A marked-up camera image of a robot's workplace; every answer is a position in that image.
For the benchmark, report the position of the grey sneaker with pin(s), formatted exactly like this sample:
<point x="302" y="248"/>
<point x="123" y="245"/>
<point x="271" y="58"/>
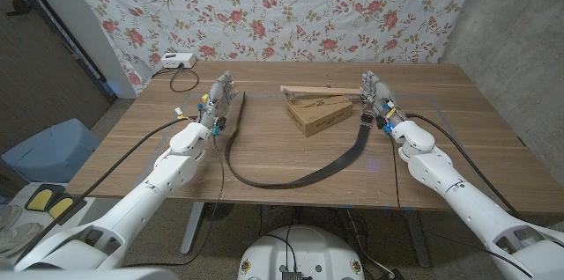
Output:
<point x="20" y="238"/>
<point x="8" y="215"/>

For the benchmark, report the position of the white power strip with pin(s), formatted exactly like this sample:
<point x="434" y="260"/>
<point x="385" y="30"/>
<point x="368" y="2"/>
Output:
<point x="178" y="60"/>

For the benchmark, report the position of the brown cardboard box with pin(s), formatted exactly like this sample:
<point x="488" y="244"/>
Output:
<point x="321" y="119"/>

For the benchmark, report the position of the yellow black foot pedal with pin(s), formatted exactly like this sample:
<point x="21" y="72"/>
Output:
<point x="60" y="207"/>
<point x="40" y="198"/>

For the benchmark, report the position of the grey metal table leg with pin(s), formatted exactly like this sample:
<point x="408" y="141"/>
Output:
<point x="418" y="240"/>
<point x="191" y="231"/>

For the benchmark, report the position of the floral printed backdrop sheet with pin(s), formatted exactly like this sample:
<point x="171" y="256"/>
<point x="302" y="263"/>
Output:
<point x="286" y="7"/>

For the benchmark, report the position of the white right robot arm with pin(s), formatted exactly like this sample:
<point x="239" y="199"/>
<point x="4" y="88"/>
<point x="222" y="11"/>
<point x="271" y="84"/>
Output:
<point x="440" y="174"/>

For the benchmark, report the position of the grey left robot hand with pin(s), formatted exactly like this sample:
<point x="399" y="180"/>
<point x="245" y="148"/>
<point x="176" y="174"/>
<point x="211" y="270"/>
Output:
<point x="216" y="104"/>

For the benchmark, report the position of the light wooden stick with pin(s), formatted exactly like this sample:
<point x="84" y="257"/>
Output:
<point x="321" y="90"/>

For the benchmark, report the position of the dark leather belt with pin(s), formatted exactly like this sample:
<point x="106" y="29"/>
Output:
<point x="339" y="163"/>

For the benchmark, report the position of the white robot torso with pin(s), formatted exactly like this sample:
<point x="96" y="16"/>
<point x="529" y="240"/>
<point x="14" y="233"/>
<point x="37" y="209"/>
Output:
<point x="308" y="249"/>

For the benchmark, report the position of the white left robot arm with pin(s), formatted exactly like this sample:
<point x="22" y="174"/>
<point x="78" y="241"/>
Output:
<point x="172" y="170"/>

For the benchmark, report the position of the black round device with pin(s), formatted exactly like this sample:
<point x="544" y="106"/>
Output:
<point x="218" y="210"/>

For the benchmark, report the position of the blue-grey plastic bin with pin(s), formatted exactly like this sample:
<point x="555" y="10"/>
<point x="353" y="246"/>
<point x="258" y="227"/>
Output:
<point x="48" y="152"/>

